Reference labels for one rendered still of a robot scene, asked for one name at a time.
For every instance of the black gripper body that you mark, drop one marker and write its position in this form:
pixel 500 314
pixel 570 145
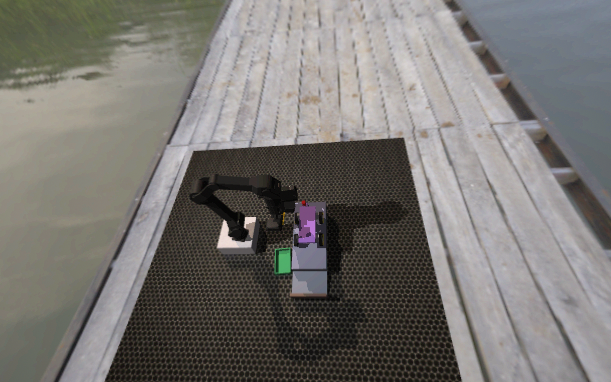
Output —
pixel 275 223

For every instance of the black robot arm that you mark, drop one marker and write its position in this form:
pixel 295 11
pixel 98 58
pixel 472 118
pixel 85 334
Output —
pixel 265 186

